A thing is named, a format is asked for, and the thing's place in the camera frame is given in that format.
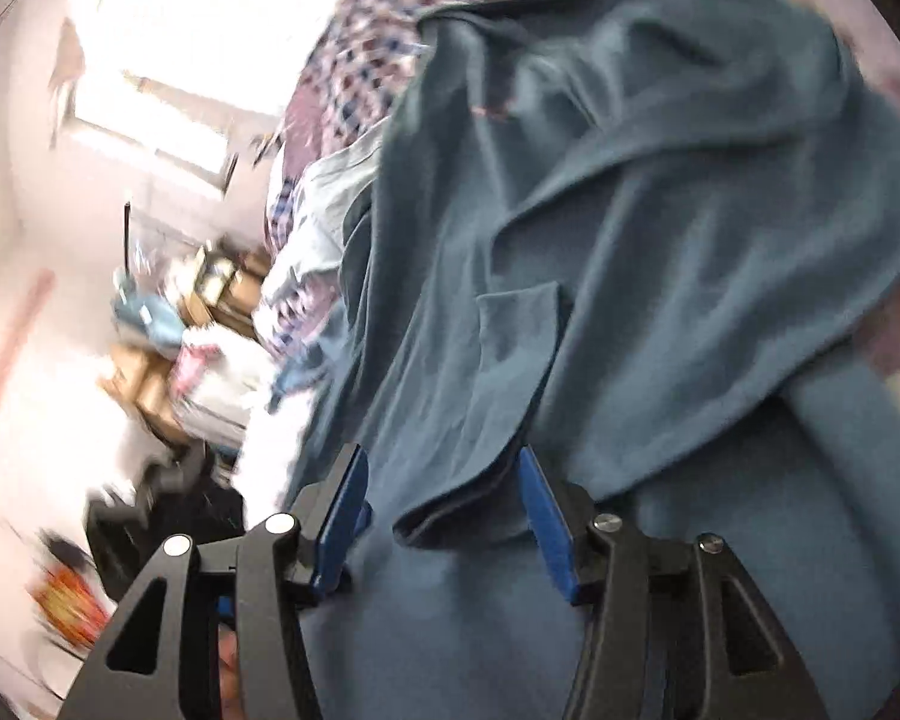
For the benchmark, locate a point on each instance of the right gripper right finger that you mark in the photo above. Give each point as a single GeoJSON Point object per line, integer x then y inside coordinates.
{"type": "Point", "coordinates": [676, 629]}

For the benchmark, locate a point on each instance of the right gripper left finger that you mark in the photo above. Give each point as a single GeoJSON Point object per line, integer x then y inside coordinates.
{"type": "Point", "coordinates": [158, 657]}

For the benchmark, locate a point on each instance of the dark teal sweater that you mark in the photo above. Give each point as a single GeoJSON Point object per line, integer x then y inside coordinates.
{"type": "Point", "coordinates": [635, 237]}

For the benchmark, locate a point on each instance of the person left hand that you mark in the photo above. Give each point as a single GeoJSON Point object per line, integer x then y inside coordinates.
{"type": "Point", "coordinates": [229, 675]}

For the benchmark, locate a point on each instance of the red paper decoration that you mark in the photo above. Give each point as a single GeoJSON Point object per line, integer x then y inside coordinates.
{"type": "Point", "coordinates": [70, 607]}

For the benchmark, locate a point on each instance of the clear plastic storage bag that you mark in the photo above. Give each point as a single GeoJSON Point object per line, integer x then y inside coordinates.
{"type": "Point", "coordinates": [218, 381]}

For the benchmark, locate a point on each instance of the blue plush shark toy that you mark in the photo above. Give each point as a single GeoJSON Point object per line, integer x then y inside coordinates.
{"type": "Point", "coordinates": [152, 319]}

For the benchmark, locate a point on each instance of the cardboard boxes stack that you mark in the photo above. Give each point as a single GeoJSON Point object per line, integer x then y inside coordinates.
{"type": "Point", "coordinates": [213, 282]}

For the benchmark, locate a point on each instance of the plaid bed sheet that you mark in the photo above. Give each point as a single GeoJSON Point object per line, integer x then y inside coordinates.
{"type": "Point", "coordinates": [292, 311]}

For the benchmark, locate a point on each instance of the light blue garment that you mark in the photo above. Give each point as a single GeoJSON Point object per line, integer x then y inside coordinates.
{"type": "Point", "coordinates": [319, 204]}

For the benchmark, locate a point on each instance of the window with curtain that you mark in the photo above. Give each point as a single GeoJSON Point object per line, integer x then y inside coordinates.
{"type": "Point", "coordinates": [99, 80]}

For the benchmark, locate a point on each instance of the plaid folded quilt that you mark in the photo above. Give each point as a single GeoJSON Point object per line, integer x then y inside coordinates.
{"type": "Point", "coordinates": [351, 80]}

